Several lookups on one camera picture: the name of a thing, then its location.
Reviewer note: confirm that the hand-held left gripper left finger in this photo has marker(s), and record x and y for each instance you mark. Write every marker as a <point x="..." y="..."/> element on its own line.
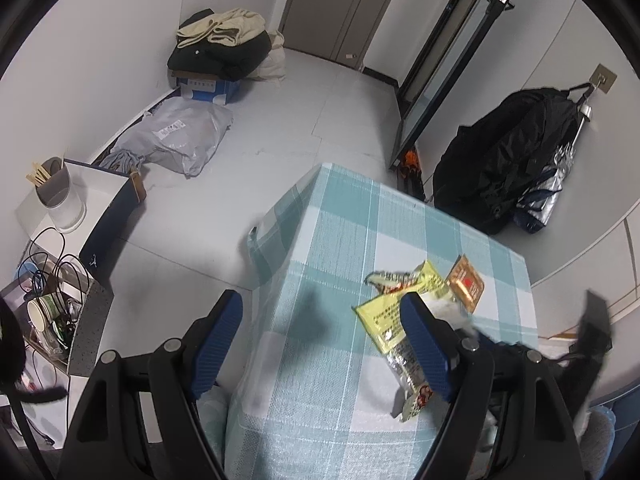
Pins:
<point x="215" y="340"/>

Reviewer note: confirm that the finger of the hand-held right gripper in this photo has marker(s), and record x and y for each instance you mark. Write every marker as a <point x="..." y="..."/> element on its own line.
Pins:
<point x="510" y="350"/>

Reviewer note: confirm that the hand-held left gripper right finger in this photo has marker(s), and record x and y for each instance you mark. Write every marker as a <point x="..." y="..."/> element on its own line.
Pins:
<point x="425" y="345"/>

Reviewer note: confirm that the silver printed snack wrapper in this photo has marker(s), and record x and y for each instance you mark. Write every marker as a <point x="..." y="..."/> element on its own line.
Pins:
<point x="407" y="365"/>

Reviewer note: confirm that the white tissue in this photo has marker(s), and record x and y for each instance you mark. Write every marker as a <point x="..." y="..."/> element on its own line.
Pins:
<point x="450" y="310"/>

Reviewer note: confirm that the yellow printed packet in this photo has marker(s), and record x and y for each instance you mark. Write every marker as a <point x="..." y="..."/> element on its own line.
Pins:
<point x="380" y="317"/>

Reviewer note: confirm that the red white wrapper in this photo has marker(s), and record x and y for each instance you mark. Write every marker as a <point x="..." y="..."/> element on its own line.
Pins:
<point x="395" y="282"/>

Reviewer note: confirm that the orange brown sachet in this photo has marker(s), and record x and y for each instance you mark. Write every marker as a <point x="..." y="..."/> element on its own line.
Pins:
<point x="465" y="282"/>

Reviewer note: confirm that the person's right forearm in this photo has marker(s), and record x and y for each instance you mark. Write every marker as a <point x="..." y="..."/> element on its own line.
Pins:
<point x="600" y="435"/>

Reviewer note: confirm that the pale blue cloth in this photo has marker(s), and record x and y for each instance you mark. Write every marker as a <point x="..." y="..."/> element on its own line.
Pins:
<point x="215" y="425"/>

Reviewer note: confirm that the teal checked tablecloth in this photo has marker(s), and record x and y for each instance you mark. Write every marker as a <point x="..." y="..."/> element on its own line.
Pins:
<point x="340" y="260"/>

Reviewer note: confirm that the grey speckled storage box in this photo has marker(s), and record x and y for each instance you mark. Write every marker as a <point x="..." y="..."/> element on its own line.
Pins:
<point x="90" y="325"/>

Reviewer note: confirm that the silver folded umbrella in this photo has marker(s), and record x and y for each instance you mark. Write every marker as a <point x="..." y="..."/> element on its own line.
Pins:
<point x="545" y="195"/>

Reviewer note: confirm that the navy white box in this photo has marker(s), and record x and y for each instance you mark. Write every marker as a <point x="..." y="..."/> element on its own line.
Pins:
<point x="107" y="230"/>

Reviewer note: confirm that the small brown object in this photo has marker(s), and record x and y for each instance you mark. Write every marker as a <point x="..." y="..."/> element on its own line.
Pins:
<point x="137" y="187"/>

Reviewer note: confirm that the white green paper cup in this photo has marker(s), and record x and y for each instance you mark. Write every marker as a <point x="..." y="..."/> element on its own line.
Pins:
<point x="40" y="312"/>

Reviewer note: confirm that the orange black object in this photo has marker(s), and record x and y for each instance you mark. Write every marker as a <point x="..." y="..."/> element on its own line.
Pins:
<point x="410" y="160"/>

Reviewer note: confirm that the black backpack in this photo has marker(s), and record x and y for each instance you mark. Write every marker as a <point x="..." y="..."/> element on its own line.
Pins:
<point x="500" y="160"/>

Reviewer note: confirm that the white utensil holder cup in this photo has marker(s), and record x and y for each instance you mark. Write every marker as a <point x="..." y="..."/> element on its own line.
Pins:
<point x="65" y="205"/>

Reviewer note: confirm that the small blue bowl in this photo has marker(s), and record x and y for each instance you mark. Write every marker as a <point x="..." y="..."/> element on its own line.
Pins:
<point x="25" y="270"/>

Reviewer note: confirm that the dark grey cloth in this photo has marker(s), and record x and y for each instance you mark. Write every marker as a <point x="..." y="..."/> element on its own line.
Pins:
<point x="120" y="160"/>

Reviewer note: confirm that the grey plastic mailing bag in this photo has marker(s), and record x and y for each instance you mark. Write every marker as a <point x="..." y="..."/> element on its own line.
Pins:
<point x="175" y="130"/>

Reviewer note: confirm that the wooden chopsticks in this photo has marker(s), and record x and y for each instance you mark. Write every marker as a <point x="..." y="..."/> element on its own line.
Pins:
<point x="40" y="176"/>

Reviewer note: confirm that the blue cardboard box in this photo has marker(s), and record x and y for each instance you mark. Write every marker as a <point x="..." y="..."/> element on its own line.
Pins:
<point x="210" y="91"/>

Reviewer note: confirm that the black folded clothes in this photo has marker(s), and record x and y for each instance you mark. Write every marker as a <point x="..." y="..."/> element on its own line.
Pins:
<point x="225" y="62"/>

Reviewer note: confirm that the cream tote bag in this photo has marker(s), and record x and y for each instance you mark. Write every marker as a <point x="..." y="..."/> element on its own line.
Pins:
<point x="272" y="65"/>

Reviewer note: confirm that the black framed glass door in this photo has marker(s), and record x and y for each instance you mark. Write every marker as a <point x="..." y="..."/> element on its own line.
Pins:
<point x="450" y="60"/>

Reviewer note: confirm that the beige folded clothes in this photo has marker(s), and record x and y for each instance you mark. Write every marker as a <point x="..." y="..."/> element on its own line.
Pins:
<point x="230" y="25"/>

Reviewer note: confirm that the grey room door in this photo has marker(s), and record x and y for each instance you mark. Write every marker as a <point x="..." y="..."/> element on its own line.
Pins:
<point x="320" y="5"/>

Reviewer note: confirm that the metal wall hook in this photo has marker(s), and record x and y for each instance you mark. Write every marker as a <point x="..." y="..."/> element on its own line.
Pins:
<point x="604" y="77"/>

